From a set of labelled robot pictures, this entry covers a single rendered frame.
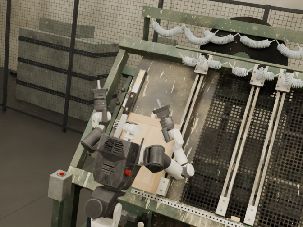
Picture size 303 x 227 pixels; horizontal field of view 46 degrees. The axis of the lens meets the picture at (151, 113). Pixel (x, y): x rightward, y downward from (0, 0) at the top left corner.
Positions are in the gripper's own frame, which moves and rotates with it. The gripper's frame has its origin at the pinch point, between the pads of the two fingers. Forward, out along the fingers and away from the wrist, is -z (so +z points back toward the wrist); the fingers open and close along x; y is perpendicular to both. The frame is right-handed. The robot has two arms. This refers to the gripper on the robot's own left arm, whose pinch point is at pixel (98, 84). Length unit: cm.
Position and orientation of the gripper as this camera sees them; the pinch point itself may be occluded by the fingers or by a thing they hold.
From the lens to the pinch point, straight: 253.7
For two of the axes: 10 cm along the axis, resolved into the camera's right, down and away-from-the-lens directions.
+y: 2.2, 0.9, -9.7
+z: 0.7, 9.9, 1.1
